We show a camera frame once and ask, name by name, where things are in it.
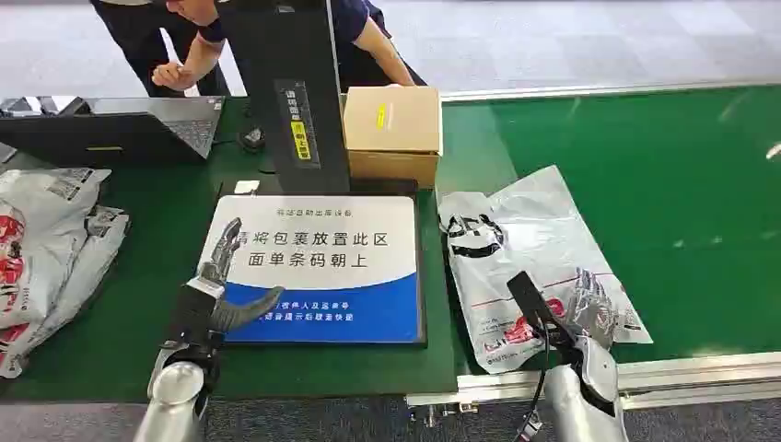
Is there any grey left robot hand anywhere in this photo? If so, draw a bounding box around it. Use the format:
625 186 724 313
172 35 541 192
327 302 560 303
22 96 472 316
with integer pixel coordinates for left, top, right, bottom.
198 217 286 334

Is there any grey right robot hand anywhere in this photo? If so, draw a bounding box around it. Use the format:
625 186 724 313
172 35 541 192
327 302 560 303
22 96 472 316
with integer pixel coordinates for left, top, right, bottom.
565 268 623 405

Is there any green table mat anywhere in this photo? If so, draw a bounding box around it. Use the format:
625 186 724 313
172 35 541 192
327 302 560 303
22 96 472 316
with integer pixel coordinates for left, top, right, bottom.
0 97 460 404

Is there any white and blue scan platform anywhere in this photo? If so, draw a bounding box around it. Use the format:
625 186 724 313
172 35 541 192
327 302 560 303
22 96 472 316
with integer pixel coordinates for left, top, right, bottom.
196 193 427 348

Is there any white mailer bag, black print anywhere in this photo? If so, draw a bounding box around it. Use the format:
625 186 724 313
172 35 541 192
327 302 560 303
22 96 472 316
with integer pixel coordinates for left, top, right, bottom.
437 164 654 376

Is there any small white mailer bag, red print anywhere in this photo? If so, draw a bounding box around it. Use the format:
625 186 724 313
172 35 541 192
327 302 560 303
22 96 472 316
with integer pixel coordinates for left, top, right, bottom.
0 205 131 380

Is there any green conveyor belt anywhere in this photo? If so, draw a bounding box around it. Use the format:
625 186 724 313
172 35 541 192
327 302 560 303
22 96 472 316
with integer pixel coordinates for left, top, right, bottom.
434 85 781 375

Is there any small black round device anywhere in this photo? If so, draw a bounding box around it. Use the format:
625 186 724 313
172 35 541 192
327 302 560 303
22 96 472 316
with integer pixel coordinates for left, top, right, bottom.
238 126 266 154

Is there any black and yellow column label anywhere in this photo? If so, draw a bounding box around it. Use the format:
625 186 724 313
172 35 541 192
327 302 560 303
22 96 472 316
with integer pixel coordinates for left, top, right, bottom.
274 79 322 170

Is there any large white mailer bag, red print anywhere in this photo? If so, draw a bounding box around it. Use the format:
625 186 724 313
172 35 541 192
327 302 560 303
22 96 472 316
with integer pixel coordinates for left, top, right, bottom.
0 168 113 331

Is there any black laptop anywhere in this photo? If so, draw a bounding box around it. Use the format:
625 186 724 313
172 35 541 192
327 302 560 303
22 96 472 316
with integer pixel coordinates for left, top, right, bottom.
0 95 226 166

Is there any brown cardboard box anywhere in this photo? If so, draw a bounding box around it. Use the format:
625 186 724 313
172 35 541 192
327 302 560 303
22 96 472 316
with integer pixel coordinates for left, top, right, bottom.
343 85 444 189

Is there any person's right hand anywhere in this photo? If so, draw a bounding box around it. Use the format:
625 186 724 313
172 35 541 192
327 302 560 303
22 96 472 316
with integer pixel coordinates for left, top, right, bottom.
151 61 198 93

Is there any black scanner column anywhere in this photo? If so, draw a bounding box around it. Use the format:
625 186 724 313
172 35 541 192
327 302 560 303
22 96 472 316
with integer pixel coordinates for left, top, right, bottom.
218 0 353 196

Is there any person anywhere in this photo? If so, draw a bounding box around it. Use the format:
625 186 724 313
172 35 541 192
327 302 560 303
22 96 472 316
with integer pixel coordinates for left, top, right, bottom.
89 0 428 99

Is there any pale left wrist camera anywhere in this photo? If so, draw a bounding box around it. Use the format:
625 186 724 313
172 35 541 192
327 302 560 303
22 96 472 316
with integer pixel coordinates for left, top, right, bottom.
185 276 227 300

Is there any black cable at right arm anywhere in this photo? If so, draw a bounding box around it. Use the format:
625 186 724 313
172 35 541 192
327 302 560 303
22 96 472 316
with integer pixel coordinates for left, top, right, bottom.
515 323 554 442

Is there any aluminium conveyor frame rail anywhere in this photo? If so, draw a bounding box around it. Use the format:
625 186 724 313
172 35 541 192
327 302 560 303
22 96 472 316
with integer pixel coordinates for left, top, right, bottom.
405 350 781 422

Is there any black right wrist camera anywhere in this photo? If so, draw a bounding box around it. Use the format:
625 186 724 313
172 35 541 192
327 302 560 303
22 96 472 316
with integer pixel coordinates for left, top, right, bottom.
506 271 576 350

